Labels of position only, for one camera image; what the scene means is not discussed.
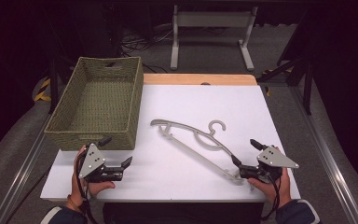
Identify yellow black floor tape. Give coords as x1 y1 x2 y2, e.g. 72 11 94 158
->
33 77 52 103

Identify white board mat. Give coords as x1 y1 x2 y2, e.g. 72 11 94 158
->
39 84 302 203

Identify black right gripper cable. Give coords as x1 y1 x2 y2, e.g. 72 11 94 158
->
260 174 283 222

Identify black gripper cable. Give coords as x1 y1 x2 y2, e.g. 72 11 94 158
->
74 151 100 224
260 174 283 222

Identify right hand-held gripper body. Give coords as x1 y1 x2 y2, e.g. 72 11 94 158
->
239 146 300 184

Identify metal floor rail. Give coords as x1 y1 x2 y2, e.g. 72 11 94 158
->
0 115 52 224
290 86 358 224

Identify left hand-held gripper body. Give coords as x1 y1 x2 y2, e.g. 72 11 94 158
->
77 142 125 184

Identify green woven basket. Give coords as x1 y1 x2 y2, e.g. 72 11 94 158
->
44 56 145 152

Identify bundle of floor cables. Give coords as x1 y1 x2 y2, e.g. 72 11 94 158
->
120 27 175 57

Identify person's dark torso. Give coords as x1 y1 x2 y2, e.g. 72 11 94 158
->
102 202 266 224

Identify person's left hand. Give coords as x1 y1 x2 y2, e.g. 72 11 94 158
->
70 145 117 208

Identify white metal desk frame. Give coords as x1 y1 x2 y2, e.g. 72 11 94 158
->
170 4 259 72

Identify person's right hand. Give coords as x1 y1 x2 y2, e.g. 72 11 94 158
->
247 169 293 209

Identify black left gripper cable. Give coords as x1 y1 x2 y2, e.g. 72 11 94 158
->
74 151 100 224

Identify grey plastic clothes hanger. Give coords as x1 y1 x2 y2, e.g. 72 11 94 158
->
149 119 246 185

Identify black metal stand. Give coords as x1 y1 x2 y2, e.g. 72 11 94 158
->
256 12 316 116

